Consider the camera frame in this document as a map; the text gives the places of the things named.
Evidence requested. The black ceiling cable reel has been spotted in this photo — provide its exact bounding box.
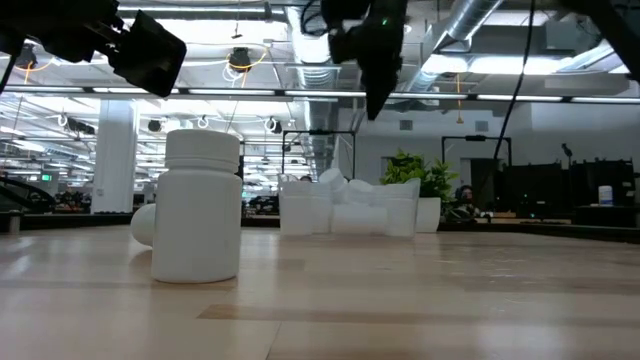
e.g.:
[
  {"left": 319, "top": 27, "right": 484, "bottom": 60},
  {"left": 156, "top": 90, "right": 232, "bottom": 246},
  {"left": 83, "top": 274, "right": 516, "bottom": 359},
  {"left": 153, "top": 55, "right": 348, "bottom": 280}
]
[
  {"left": 228, "top": 46, "right": 253, "bottom": 73},
  {"left": 14, "top": 45, "right": 39, "bottom": 70}
]

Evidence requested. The green plant in white pot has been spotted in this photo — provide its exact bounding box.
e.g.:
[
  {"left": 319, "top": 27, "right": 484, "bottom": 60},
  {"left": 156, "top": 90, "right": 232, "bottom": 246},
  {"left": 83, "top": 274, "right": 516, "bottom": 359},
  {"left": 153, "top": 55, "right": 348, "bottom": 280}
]
[{"left": 380, "top": 148, "right": 474, "bottom": 234}]

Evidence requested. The white building column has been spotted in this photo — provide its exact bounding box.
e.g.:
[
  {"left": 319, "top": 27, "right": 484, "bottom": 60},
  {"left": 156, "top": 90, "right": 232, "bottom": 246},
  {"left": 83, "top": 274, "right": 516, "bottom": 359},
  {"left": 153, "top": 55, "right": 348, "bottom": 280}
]
[{"left": 91, "top": 98, "right": 139, "bottom": 215}]

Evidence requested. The person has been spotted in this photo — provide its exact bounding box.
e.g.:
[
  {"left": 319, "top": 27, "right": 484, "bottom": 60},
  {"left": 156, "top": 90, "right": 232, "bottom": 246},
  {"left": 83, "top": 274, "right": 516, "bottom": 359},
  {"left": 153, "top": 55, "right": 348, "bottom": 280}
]
[{"left": 452, "top": 183, "right": 481, "bottom": 221}]

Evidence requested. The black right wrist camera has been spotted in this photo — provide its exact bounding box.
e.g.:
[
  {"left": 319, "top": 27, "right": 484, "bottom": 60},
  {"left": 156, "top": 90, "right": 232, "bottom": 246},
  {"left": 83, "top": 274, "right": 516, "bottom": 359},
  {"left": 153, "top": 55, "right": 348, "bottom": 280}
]
[{"left": 327, "top": 28, "right": 362, "bottom": 65}]

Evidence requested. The long ceiling light strip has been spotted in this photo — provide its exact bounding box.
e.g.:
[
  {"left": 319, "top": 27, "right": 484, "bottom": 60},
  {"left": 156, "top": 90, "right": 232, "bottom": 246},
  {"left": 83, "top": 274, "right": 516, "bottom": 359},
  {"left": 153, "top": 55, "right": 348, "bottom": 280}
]
[{"left": 0, "top": 85, "right": 640, "bottom": 105}]

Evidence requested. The clear plastic basket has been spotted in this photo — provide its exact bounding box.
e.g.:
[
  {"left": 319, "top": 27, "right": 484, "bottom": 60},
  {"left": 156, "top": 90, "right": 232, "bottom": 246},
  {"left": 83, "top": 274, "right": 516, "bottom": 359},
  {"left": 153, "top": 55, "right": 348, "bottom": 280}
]
[{"left": 278, "top": 173, "right": 421, "bottom": 238}]

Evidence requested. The black partition panel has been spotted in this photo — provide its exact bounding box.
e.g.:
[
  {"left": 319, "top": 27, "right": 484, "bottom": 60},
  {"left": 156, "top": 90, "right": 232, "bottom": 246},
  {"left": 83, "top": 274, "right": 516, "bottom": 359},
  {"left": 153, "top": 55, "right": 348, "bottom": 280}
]
[
  {"left": 502, "top": 162, "right": 566, "bottom": 217},
  {"left": 569, "top": 158, "right": 637, "bottom": 226}
]

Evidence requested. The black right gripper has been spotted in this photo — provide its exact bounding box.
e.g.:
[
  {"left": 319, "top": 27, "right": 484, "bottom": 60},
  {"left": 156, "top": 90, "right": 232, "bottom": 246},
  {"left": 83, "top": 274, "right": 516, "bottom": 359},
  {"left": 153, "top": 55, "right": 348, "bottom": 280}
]
[{"left": 359, "top": 0, "right": 409, "bottom": 122}]

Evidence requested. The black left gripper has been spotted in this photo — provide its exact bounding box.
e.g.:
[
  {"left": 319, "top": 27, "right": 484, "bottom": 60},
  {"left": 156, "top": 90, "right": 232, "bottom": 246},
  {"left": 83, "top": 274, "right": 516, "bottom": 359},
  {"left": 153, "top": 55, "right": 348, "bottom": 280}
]
[{"left": 29, "top": 0, "right": 188, "bottom": 98}]

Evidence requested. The silver ventilation duct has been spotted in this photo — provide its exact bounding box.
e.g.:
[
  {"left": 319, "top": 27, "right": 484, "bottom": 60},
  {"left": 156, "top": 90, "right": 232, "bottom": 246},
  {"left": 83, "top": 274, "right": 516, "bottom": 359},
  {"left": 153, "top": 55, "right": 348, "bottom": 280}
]
[
  {"left": 407, "top": 0, "right": 506, "bottom": 94},
  {"left": 289, "top": 19, "right": 346, "bottom": 166}
]

